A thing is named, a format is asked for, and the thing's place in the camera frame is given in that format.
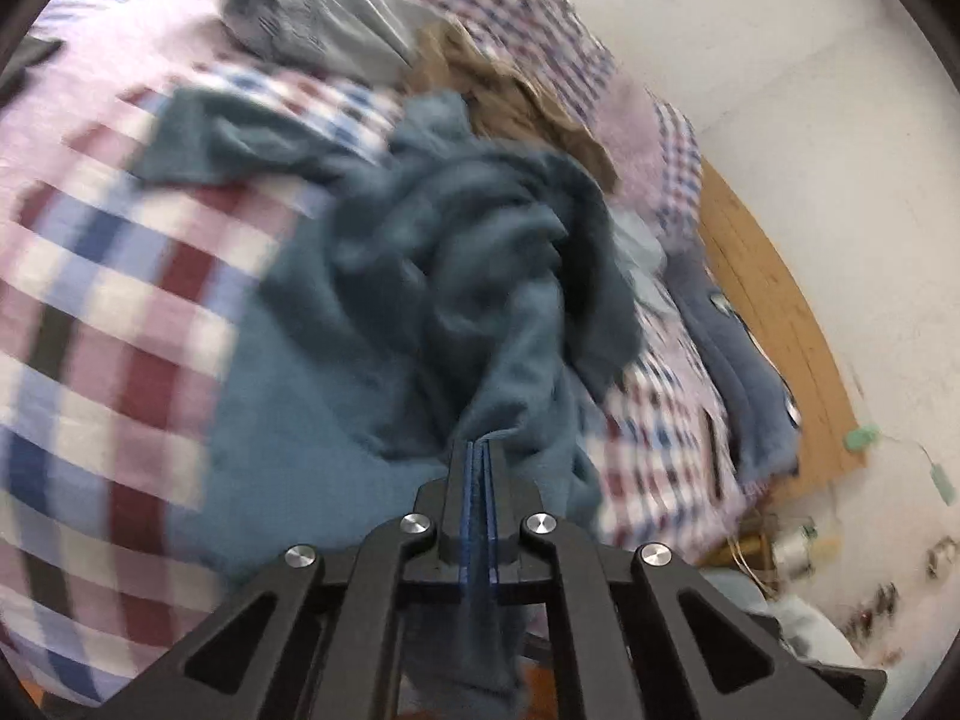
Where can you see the teal blue shirt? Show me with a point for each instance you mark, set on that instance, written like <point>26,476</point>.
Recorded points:
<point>450,277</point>

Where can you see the dark blue garment with graphic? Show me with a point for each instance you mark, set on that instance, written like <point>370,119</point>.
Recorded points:
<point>720,360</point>

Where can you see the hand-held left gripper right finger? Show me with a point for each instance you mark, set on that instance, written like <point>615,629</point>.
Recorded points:
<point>489,532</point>

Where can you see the mint green wall plug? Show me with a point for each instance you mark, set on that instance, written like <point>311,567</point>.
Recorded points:
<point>862,439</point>

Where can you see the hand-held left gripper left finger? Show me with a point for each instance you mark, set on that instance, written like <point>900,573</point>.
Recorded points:
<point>469,525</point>

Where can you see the bed with checkered sheet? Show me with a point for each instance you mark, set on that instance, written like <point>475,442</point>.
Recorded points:
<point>112,315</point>

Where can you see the purple checkered quilt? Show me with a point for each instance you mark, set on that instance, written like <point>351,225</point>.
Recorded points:
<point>540,15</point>

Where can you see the silver metal object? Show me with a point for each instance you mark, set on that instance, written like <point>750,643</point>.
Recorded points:
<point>795,547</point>

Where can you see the wooden headboard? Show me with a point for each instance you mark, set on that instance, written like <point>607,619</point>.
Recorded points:
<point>780,300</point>

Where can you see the tan garment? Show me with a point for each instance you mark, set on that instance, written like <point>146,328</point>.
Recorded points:
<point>517,105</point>

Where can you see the pale green charger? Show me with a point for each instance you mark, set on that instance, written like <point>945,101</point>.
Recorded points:
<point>943,484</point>

